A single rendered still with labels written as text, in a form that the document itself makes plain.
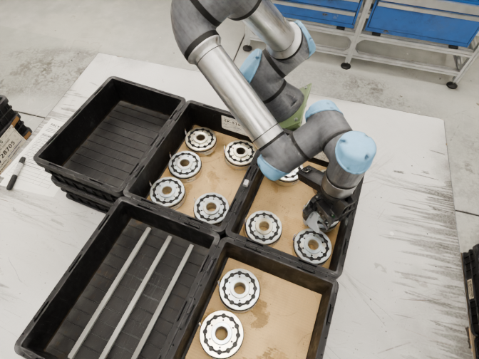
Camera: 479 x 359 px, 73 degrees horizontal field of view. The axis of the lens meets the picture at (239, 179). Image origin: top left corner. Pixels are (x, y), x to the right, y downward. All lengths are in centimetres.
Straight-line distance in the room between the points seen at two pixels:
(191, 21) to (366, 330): 92
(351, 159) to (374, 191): 61
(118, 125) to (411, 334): 113
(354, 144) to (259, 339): 50
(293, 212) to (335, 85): 185
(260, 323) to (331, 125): 50
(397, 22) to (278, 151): 211
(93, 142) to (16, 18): 270
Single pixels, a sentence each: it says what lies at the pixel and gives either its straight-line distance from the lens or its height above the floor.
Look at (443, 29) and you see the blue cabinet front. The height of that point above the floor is 42.
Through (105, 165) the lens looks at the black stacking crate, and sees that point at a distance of 112.
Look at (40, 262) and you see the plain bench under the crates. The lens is 119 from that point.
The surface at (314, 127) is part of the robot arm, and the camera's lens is 72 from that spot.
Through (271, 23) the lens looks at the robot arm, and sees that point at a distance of 93.
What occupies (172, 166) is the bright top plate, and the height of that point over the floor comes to 86.
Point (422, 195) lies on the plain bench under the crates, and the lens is 133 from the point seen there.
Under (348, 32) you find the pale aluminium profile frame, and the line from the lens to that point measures 274.
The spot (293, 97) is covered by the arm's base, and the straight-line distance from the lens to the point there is 118.
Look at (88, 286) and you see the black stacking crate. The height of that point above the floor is 83.
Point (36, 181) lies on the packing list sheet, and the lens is 135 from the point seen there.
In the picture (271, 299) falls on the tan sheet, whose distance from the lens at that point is 88.
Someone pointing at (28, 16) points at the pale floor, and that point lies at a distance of 380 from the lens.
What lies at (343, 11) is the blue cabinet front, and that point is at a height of 44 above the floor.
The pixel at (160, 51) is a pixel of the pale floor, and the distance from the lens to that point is 296.
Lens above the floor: 168
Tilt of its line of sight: 57 degrees down
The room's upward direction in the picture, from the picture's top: 2 degrees clockwise
